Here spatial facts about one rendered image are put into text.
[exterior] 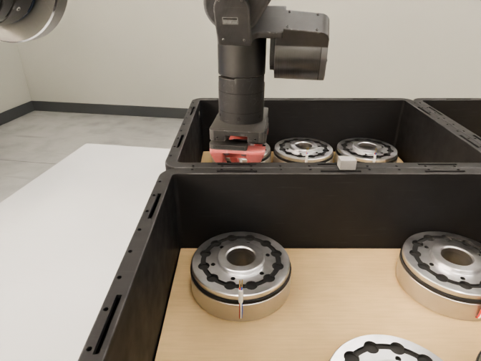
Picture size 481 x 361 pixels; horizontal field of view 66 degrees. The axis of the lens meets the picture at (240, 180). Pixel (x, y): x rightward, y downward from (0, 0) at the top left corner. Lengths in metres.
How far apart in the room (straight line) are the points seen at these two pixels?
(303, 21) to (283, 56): 0.04
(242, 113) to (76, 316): 0.37
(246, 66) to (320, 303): 0.27
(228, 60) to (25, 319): 0.45
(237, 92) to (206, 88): 3.06
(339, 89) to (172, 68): 1.49
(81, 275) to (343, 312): 0.43
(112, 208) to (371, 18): 2.82
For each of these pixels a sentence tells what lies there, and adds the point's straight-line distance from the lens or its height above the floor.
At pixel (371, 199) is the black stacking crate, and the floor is 0.90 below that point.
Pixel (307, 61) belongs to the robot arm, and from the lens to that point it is 0.43.
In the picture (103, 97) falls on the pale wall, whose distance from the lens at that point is 3.92.
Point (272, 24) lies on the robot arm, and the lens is 0.43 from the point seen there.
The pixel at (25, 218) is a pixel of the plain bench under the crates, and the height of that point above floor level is 0.70.
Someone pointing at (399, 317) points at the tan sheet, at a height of 0.83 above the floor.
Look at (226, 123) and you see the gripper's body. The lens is 0.46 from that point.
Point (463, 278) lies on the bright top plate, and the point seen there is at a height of 0.86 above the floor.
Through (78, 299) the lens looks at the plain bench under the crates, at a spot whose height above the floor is 0.70.
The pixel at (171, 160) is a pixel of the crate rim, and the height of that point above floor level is 0.93.
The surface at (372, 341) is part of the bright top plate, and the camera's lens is 0.34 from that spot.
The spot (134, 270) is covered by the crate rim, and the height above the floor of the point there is 0.93.
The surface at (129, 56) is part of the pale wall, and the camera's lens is 3.69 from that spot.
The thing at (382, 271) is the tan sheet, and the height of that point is 0.83.
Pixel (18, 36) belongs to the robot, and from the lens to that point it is 0.71.
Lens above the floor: 1.11
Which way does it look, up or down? 27 degrees down
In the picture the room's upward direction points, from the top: straight up
